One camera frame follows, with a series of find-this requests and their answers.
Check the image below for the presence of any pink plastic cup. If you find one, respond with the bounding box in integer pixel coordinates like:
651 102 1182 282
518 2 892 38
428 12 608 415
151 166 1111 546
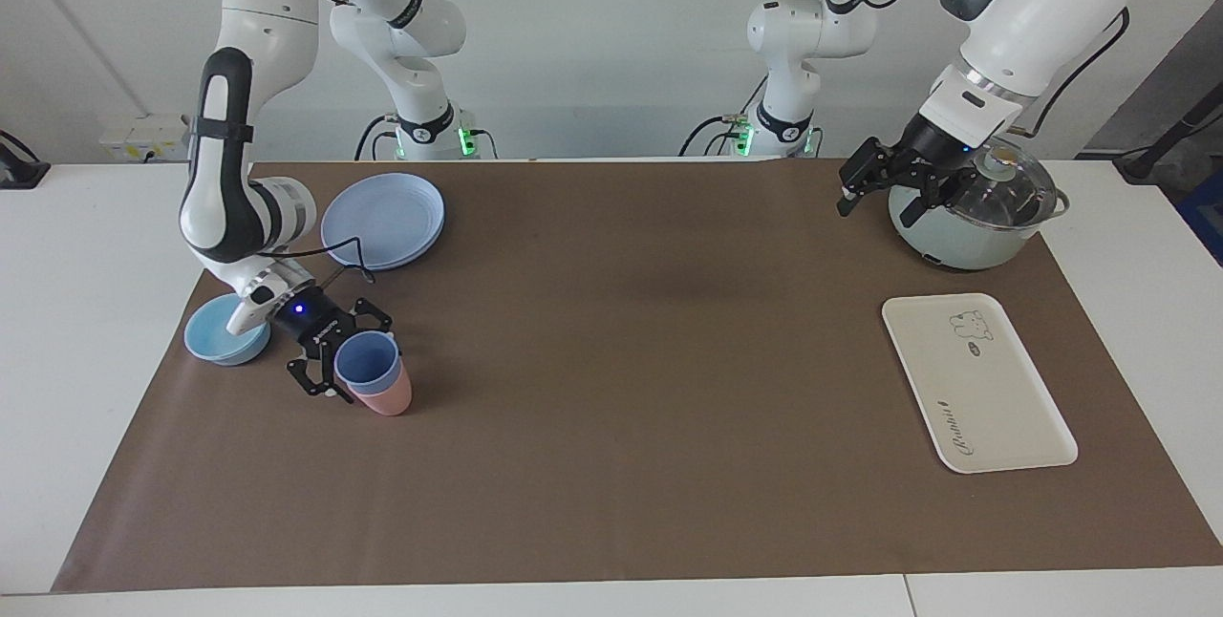
346 364 415 418

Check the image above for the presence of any lavender blue plate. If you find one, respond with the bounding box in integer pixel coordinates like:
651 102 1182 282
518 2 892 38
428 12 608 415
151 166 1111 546
320 172 447 273

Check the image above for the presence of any mint green electric pot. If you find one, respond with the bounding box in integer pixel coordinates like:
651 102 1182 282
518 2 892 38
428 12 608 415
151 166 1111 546
887 149 1072 273

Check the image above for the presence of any cream tray with bear print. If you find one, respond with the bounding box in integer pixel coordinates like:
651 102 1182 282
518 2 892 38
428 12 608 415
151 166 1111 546
881 292 1080 476

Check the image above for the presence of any white wall socket box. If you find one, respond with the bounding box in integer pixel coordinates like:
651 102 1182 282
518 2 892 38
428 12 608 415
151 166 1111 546
99 114 192 163

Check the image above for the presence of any black clamp mount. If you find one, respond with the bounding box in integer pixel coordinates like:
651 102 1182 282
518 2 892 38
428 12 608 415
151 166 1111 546
0 129 52 191

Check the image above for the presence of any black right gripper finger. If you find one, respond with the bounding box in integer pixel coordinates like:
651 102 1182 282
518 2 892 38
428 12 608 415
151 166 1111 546
347 296 396 335
286 349 354 406

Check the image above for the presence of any blue ribbed plastic cup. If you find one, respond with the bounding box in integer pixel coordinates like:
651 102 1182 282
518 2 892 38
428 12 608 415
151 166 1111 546
333 330 401 396

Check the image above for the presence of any black base cable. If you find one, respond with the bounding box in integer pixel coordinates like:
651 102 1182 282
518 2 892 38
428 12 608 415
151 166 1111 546
677 114 744 159
353 115 400 162

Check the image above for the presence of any blue crate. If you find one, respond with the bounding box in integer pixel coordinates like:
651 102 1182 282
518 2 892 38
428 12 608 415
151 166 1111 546
1175 168 1223 266

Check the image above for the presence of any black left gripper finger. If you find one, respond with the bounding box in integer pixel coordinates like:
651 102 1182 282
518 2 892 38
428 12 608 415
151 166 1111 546
836 137 906 218
897 167 982 229

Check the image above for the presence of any light blue bowl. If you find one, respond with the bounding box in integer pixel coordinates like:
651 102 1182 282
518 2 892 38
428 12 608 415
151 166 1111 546
183 293 272 368

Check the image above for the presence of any brown table mat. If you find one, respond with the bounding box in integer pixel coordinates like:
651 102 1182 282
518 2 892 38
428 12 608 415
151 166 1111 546
50 159 1223 595

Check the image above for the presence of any glass pot lid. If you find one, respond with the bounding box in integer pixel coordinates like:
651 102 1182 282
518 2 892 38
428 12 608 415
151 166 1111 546
941 135 1060 233

